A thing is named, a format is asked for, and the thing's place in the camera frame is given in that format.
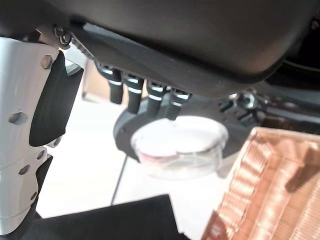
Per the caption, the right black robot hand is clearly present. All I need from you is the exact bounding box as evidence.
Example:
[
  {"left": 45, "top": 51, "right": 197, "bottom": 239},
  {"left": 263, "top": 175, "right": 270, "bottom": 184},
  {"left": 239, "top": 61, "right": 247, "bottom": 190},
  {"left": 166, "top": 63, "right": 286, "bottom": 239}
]
[{"left": 0, "top": 0, "right": 320, "bottom": 237}]

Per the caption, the round glass washer door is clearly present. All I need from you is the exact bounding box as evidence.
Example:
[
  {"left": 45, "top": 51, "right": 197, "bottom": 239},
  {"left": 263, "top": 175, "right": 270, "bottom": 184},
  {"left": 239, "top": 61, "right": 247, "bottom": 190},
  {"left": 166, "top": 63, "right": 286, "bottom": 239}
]
[{"left": 112, "top": 98, "right": 252, "bottom": 181}]

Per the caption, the rectangular wicker laundry basket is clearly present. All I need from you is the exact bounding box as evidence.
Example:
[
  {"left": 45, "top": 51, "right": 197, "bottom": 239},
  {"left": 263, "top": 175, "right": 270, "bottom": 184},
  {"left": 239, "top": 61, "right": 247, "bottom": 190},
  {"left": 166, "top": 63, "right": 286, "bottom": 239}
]
[{"left": 201, "top": 126, "right": 320, "bottom": 240}]

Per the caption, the black garment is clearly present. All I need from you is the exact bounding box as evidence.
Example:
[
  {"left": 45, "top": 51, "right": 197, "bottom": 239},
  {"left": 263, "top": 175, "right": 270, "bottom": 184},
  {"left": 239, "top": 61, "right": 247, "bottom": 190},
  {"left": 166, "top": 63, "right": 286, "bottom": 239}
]
[{"left": 22, "top": 193, "right": 187, "bottom": 240}]

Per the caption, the dark grey washing machine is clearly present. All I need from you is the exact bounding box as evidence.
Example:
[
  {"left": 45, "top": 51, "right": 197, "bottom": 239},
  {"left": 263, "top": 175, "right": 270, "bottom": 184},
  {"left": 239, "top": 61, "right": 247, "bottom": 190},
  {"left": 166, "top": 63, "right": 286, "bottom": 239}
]
[{"left": 217, "top": 49, "right": 320, "bottom": 132}]

